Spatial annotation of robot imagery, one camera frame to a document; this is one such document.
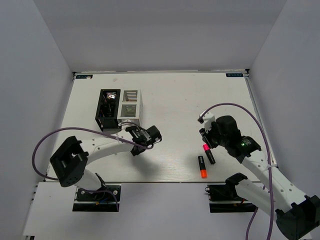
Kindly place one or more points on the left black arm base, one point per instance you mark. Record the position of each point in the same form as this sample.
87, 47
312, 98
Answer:
102, 202

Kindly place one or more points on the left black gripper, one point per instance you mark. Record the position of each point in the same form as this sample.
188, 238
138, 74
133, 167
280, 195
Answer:
134, 152

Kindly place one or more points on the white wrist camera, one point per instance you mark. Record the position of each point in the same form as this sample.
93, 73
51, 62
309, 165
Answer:
206, 119
124, 124

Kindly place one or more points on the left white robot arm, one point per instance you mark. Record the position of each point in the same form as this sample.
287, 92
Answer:
70, 160

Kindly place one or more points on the orange capped black highlighter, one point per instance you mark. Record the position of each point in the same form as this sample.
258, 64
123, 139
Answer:
202, 167

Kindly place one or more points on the black pen holder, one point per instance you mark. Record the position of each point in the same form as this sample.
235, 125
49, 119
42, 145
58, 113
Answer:
107, 123

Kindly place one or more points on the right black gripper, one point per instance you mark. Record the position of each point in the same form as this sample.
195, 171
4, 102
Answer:
206, 135

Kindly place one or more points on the blue table label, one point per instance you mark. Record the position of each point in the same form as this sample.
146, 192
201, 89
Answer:
84, 76
234, 75

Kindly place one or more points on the black handled scissors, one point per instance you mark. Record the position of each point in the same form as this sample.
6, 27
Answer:
107, 110

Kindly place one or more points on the left blue table label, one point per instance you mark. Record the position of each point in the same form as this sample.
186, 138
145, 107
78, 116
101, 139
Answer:
84, 76

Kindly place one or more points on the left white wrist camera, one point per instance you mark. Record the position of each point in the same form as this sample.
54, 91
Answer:
124, 124

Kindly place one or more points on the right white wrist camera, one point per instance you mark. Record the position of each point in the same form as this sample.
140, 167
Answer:
206, 119

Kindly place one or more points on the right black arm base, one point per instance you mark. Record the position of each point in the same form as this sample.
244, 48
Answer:
221, 200

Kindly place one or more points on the pink capped black highlighter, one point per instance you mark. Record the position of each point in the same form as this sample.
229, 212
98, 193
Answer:
209, 154

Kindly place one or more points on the white pen holder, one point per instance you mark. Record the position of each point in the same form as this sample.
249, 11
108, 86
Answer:
130, 106

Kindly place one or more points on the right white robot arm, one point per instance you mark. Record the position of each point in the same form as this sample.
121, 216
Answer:
295, 213

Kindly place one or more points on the right blue table label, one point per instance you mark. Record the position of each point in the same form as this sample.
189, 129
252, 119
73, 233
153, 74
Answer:
234, 75

